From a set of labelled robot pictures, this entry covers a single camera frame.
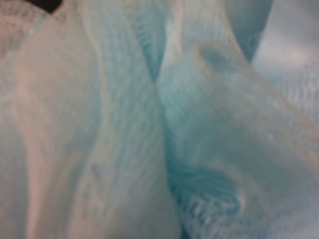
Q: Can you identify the light blue mesh bath loofah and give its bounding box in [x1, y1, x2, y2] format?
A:
[0, 0, 319, 239]

